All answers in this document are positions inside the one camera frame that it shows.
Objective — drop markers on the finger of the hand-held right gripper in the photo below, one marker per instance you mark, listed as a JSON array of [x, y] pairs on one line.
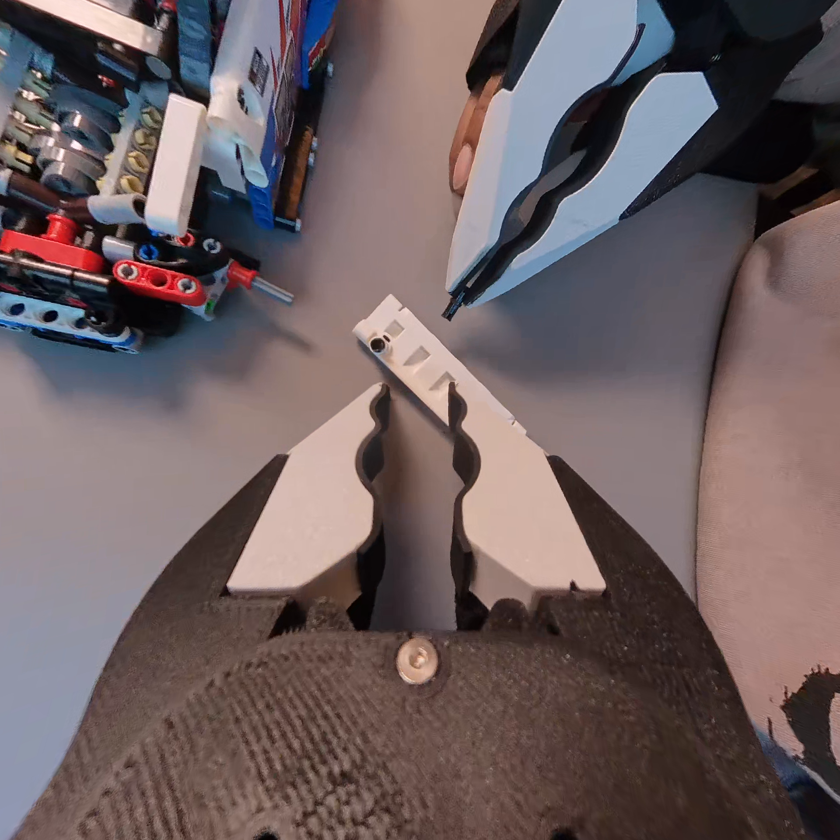
[[643, 151], [525, 144]]

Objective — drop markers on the black lego pin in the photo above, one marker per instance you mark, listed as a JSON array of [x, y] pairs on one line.
[[453, 308]]

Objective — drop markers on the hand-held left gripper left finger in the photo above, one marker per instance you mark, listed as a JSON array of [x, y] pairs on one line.
[[308, 518]]

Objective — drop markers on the white lego panel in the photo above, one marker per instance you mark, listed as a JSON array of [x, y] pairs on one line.
[[420, 361]]

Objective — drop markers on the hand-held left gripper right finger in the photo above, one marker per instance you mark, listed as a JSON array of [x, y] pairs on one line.
[[525, 518]]

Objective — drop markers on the lego race car model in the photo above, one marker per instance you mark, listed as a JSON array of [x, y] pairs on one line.
[[164, 164]]

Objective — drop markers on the person's right hand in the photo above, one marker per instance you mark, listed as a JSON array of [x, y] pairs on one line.
[[469, 157]]

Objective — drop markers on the person's right forearm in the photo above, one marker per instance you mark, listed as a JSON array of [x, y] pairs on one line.
[[814, 72]]

